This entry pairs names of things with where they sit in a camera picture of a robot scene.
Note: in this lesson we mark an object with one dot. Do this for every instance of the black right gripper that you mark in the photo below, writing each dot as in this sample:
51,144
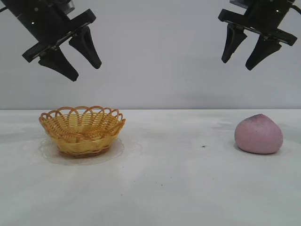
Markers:
263,14

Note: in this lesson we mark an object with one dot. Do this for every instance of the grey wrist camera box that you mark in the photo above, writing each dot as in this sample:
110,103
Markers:
68,5
238,2

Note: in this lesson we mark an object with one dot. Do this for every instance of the pink peach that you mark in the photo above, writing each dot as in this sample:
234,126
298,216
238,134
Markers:
258,136

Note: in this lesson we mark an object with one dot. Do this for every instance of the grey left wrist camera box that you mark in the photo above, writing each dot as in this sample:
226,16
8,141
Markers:
68,5

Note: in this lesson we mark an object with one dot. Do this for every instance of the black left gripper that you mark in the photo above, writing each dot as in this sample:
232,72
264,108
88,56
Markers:
47,23

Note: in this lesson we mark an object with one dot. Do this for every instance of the yellow woven wicker basket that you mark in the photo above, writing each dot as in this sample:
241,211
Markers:
82,143

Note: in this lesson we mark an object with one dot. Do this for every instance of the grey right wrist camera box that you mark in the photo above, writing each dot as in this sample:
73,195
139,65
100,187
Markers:
238,2

